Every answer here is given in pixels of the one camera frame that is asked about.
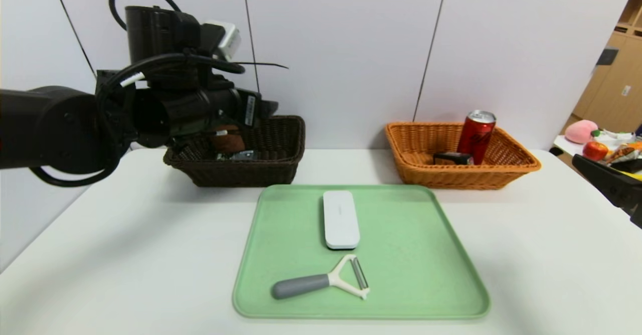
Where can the pink peach plush toy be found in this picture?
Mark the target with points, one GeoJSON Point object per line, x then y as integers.
{"type": "Point", "coordinates": [579, 132]}

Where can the dark brown wicker basket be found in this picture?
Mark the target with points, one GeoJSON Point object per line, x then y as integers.
{"type": "Point", "coordinates": [251, 174]}

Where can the wooden cabinet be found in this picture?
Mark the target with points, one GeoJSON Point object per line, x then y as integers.
{"type": "Point", "coordinates": [612, 104]}

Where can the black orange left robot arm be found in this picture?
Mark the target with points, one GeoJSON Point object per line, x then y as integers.
{"type": "Point", "coordinates": [50, 129]}

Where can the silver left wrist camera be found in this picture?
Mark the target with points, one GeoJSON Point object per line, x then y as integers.
{"type": "Point", "coordinates": [225, 39]}

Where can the black pump bottle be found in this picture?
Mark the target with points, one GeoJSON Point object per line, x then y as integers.
{"type": "Point", "coordinates": [246, 155]}

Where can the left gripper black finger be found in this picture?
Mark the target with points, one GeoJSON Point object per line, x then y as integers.
{"type": "Point", "coordinates": [267, 108]}

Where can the black chewing gum box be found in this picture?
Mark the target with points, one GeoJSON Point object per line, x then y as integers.
{"type": "Point", "coordinates": [451, 158]}

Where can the colourful snack bag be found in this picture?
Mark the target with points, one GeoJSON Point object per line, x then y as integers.
{"type": "Point", "coordinates": [622, 153]}

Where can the light green plastic tray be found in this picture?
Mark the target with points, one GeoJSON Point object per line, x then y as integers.
{"type": "Point", "coordinates": [401, 275]}

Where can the white side table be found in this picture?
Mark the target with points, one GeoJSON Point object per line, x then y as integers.
{"type": "Point", "coordinates": [569, 147]}

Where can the red apple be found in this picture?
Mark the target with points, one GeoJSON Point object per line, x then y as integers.
{"type": "Point", "coordinates": [595, 150]}

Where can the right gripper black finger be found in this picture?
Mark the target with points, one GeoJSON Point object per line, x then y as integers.
{"type": "Point", "coordinates": [617, 189]}

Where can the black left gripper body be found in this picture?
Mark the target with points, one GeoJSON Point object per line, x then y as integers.
{"type": "Point", "coordinates": [250, 110]}

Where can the red soda can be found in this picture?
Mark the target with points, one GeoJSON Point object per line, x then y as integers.
{"type": "Point", "coordinates": [475, 137]}

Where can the orange wicker basket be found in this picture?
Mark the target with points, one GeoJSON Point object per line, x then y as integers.
{"type": "Point", "coordinates": [426, 174]}

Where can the dark grey wall box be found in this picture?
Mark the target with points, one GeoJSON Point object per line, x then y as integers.
{"type": "Point", "coordinates": [605, 57]}

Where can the white rectangular case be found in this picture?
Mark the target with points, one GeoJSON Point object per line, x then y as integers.
{"type": "Point", "coordinates": [341, 219]}

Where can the brown towel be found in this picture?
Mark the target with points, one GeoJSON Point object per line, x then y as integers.
{"type": "Point", "coordinates": [228, 142]}

